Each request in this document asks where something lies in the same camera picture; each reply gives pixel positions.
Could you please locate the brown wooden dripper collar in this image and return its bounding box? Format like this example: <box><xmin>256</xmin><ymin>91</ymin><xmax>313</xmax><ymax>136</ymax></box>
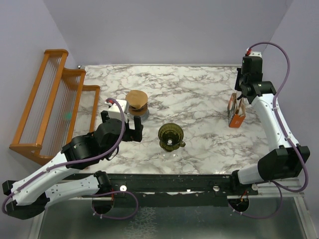
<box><xmin>129</xmin><ymin>105</ymin><xmax>148</xmax><ymax>116</ymax></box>

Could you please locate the dark green glass dripper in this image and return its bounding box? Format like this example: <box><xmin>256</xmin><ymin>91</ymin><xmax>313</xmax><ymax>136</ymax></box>
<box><xmin>158</xmin><ymin>123</ymin><xmax>186</xmax><ymax>152</ymax></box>

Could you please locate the orange coffee filter box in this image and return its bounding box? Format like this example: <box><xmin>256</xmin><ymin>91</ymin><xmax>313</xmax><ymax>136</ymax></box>
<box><xmin>227</xmin><ymin>93</ymin><xmax>246</xmax><ymax>128</ymax></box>

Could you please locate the clear glass dripper cone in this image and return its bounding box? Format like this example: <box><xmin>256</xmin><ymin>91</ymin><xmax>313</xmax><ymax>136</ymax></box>
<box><xmin>162</xmin><ymin>151</ymin><xmax>179</xmax><ymax>160</ymax></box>

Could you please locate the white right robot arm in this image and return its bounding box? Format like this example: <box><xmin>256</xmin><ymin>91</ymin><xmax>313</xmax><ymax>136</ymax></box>
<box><xmin>229</xmin><ymin>52</ymin><xmax>310</xmax><ymax>195</ymax></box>

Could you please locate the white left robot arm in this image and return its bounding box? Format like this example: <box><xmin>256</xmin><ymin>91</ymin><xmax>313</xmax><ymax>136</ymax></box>
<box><xmin>1</xmin><ymin>111</ymin><xmax>143</xmax><ymax>220</ymax></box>

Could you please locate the orange wooden rack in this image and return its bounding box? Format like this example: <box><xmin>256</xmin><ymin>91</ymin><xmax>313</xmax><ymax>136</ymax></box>
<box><xmin>9</xmin><ymin>49</ymin><xmax>100</xmax><ymax>165</ymax></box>

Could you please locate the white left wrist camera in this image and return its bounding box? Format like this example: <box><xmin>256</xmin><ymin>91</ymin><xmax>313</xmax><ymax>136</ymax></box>
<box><xmin>105</xmin><ymin>100</ymin><xmax>129</xmax><ymax>122</ymax></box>

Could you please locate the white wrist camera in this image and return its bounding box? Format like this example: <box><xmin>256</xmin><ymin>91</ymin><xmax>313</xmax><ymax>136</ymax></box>
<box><xmin>245</xmin><ymin>48</ymin><xmax>262</xmax><ymax>58</ymax></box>
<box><xmin>105</xmin><ymin>100</ymin><xmax>129</xmax><ymax>122</ymax></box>

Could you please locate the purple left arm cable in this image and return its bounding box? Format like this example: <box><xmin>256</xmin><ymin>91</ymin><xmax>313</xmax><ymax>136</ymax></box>
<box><xmin>1</xmin><ymin>98</ymin><xmax>125</xmax><ymax>215</ymax></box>

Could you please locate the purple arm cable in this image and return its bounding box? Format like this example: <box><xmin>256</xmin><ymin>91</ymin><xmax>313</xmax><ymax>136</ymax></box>
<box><xmin>1</xmin><ymin>98</ymin><xmax>125</xmax><ymax>215</ymax></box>
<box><xmin>246</xmin><ymin>42</ymin><xmax>310</xmax><ymax>193</ymax></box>

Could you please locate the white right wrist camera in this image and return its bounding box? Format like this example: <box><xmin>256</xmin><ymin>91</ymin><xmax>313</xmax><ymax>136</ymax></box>
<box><xmin>245</xmin><ymin>48</ymin><xmax>262</xmax><ymax>58</ymax></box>

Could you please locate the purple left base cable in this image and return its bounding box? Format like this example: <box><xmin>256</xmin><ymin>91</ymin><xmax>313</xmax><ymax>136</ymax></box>
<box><xmin>91</xmin><ymin>190</ymin><xmax>140</xmax><ymax>221</ymax></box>

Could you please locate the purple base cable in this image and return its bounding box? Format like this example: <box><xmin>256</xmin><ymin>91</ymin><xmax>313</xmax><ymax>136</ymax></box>
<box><xmin>91</xmin><ymin>190</ymin><xmax>140</xmax><ymax>221</ymax></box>
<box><xmin>231</xmin><ymin>180</ymin><xmax>284</xmax><ymax>219</ymax></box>

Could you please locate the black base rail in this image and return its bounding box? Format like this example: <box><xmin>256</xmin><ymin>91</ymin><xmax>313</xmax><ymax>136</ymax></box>
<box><xmin>67</xmin><ymin>173</ymin><xmax>260</xmax><ymax>208</ymax></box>

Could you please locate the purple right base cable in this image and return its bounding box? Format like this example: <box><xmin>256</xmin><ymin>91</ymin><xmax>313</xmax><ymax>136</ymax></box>
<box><xmin>231</xmin><ymin>180</ymin><xmax>284</xmax><ymax>219</ymax></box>

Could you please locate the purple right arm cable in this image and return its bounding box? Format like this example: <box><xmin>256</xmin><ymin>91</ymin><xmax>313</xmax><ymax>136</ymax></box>
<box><xmin>246</xmin><ymin>42</ymin><xmax>310</xmax><ymax>193</ymax></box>

